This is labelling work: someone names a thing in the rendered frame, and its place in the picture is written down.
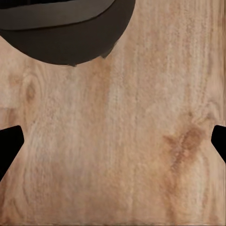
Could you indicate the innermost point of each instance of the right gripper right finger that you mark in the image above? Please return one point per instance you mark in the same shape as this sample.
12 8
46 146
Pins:
218 139

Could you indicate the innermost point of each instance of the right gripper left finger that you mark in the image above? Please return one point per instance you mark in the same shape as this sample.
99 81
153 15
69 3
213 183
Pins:
11 140

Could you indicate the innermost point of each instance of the cauldron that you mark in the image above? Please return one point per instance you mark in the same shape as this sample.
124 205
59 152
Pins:
64 32

